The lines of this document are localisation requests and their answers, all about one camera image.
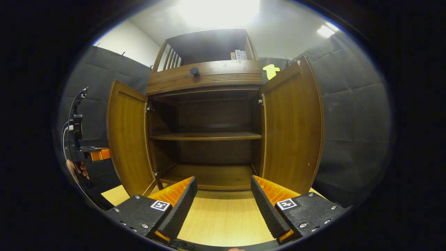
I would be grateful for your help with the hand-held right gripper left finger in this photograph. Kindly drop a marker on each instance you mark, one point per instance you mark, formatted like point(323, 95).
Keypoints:
point(181, 209)

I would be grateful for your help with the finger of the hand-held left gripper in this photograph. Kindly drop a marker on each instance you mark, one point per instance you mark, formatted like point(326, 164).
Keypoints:
point(102, 154)

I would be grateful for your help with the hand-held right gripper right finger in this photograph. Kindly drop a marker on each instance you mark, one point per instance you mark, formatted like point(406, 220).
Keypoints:
point(266, 209)

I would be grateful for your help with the wooden shoe cabinet door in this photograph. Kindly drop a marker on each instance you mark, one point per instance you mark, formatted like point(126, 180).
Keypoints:
point(292, 129)
point(129, 139)

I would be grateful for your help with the wooden double-door shoe cabinet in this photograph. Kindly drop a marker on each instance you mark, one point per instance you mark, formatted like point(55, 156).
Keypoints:
point(209, 115)

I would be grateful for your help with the wooden cabinet inner shelf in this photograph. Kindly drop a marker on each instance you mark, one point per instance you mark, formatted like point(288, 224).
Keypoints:
point(205, 136)

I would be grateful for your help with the wooden cabinet drawer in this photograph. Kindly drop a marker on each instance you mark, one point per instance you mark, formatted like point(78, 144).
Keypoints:
point(216, 78)

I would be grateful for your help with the black round drawer knob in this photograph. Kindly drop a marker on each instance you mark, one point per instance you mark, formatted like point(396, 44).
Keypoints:
point(194, 71)

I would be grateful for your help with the large ceiling light panel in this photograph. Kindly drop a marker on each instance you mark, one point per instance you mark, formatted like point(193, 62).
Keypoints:
point(219, 12)

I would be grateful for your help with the small ceiling light panel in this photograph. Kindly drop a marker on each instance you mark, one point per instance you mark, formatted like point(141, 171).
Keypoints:
point(326, 30)

